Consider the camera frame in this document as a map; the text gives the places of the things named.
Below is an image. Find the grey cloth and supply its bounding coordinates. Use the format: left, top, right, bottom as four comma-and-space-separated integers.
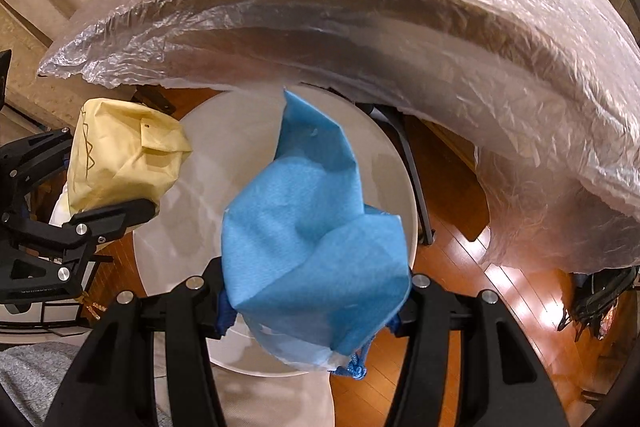
0, 341, 78, 427

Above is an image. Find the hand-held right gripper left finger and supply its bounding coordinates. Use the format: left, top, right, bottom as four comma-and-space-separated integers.
42, 257, 237, 427

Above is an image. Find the yellow cloth bag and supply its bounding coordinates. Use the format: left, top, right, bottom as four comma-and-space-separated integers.
67, 98, 193, 217

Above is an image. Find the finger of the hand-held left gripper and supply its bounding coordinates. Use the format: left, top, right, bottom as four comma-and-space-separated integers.
0, 199, 161, 308
0, 128, 74, 228

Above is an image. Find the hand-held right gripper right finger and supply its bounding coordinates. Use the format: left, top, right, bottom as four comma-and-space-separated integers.
385, 273, 571, 427

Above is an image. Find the black table leg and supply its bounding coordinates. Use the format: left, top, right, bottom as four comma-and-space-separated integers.
370, 104, 436, 246

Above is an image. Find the black bag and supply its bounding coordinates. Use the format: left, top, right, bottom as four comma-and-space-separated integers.
557, 264, 638, 340

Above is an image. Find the blue cloth drawstring pouch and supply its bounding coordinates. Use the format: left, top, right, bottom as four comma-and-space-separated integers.
220, 89, 413, 380

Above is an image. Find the clear plastic table cover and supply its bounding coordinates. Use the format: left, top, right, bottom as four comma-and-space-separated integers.
37, 0, 640, 275

